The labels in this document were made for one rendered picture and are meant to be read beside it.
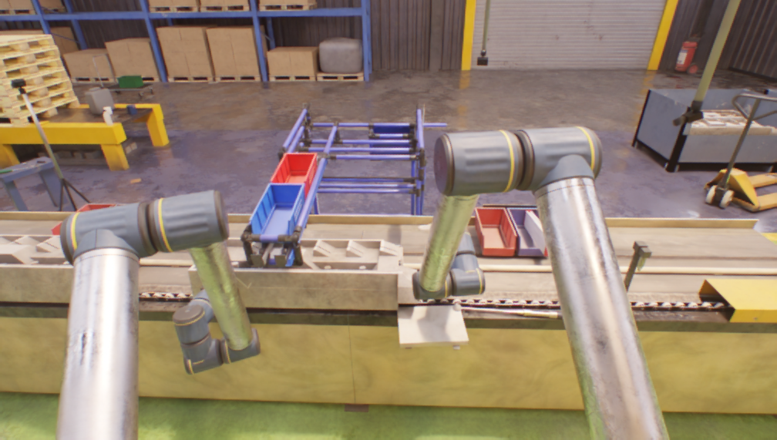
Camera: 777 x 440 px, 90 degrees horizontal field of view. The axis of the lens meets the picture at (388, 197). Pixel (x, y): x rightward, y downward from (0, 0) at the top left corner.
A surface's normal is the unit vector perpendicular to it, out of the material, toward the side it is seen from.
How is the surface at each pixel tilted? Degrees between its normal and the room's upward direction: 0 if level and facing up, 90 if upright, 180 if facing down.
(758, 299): 0
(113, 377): 48
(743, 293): 0
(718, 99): 90
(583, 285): 56
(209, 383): 90
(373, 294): 80
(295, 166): 94
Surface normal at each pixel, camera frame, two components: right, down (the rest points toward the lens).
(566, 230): -0.61, -0.21
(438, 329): -0.01, -0.88
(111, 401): 0.66, -0.58
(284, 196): -0.04, 0.54
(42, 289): -0.04, 0.33
